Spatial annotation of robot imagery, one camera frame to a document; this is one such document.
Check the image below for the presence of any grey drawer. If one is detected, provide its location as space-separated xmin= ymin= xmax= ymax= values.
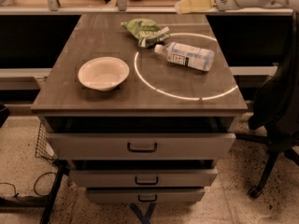
xmin=86 ymin=188 xmax=205 ymax=203
xmin=47 ymin=133 xmax=235 ymax=161
xmin=70 ymin=168 xmax=218 ymax=188

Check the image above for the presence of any blue tape cross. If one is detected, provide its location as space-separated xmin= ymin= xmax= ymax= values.
xmin=129 ymin=203 xmax=156 ymax=224

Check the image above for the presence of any white paper bowl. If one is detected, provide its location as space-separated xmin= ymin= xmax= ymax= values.
xmin=78 ymin=57 xmax=130 ymax=91

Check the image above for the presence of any top grey drawer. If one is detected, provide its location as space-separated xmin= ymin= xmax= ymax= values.
xmin=47 ymin=133 xmax=235 ymax=161

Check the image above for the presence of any clear plastic water bottle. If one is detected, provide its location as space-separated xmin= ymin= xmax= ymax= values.
xmin=154 ymin=42 xmax=215 ymax=72

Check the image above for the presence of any middle grey drawer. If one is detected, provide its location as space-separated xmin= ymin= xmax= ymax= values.
xmin=70 ymin=168 xmax=218 ymax=188

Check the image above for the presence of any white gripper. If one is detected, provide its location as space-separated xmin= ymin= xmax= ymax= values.
xmin=175 ymin=0 xmax=238 ymax=14

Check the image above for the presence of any grey drawer cabinet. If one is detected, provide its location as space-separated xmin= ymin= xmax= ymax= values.
xmin=30 ymin=13 xmax=249 ymax=204

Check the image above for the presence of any green jalapeno chip bag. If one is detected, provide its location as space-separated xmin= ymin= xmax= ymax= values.
xmin=121 ymin=18 xmax=170 ymax=48

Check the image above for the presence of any black metal stand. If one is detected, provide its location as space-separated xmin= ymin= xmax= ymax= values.
xmin=0 ymin=161 xmax=70 ymax=224

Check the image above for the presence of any black office chair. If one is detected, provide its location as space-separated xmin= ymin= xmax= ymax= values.
xmin=235 ymin=11 xmax=299 ymax=199

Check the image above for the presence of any wire mesh basket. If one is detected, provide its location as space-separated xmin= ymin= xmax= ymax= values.
xmin=35 ymin=123 xmax=56 ymax=162

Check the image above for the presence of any bottom grey drawer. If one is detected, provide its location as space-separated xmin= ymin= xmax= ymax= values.
xmin=86 ymin=188 xmax=205 ymax=203

